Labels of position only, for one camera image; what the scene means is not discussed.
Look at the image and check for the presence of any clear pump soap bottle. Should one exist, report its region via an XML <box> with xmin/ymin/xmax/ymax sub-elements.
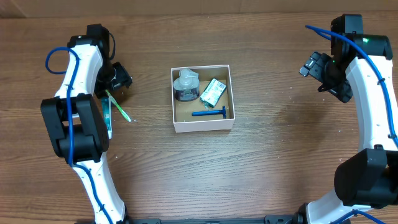
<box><xmin>173</xmin><ymin>68</ymin><xmax>200</xmax><ymax>102</ymax></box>

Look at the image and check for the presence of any green white soap bar packet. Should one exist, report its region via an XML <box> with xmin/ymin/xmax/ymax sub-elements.
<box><xmin>200</xmin><ymin>78</ymin><xmax>227</xmax><ymax>108</ymax></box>

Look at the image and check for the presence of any blue disposable razor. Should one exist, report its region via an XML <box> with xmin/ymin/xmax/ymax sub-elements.
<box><xmin>192</xmin><ymin>106</ymin><xmax>226</xmax><ymax>119</ymax></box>

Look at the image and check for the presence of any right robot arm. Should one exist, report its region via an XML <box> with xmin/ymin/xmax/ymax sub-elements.
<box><xmin>290</xmin><ymin>14</ymin><xmax>397</xmax><ymax>223</ymax></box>

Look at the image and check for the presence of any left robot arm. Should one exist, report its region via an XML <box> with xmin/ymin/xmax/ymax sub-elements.
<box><xmin>40</xmin><ymin>24</ymin><xmax>132</xmax><ymax>223</ymax></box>

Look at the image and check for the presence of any green toothpaste tube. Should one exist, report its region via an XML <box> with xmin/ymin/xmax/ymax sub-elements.
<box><xmin>101</xmin><ymin>98</ymin><xmax>113</xmax><ymax>139</ymax></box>

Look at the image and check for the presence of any green white toothbrush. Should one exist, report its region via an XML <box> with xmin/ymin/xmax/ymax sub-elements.
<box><xmin>105</xmin><ymin>90</ymin><xmax>132</xmax><ymax>122</ymax></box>

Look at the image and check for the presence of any white open cardboard box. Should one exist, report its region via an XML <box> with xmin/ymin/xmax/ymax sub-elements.
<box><xmin>172</xmin><ymin>65</ymin><xmax>235</xmax><ymax>133</ymax></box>

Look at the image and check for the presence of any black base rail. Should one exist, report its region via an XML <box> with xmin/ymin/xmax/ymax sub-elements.
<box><xmin>117</xmin><ymin>214</ymin><xmax>307</xmax><ymax>224</ymax></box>

